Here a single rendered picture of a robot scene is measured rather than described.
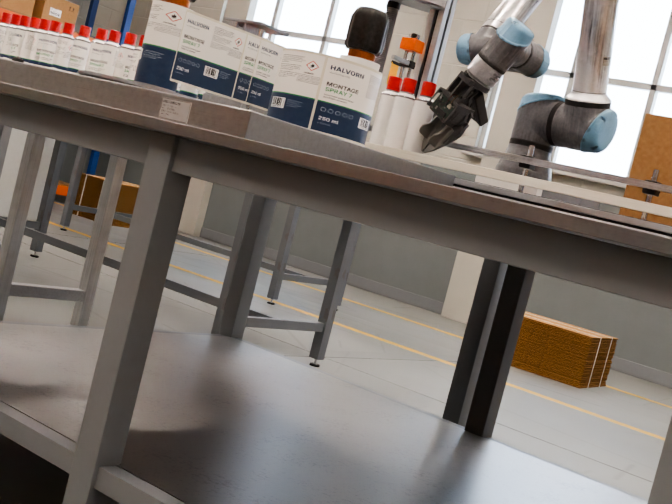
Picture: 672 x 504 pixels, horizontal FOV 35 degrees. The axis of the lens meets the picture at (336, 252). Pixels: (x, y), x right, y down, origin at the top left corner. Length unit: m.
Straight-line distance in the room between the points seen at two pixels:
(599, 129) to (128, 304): 1.35
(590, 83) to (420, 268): 6.20
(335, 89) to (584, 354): 4.62
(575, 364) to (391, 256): 2.96
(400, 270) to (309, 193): 7.33
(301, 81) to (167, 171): 0.33
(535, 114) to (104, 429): 1.45
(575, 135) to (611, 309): 5.39
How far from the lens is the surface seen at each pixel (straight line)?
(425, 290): 8.79
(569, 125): 2.74
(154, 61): 2.17
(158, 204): 1.82
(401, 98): 2.51
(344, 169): 1.53
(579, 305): 8.17
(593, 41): 2.72
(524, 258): 1.40
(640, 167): 2.42
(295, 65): 2.00
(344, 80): 1.98
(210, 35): 2.23
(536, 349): 6.53
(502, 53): 2.38
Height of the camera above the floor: 0.79
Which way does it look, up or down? 3 degrees down
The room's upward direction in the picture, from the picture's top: 14 degrees clockwise
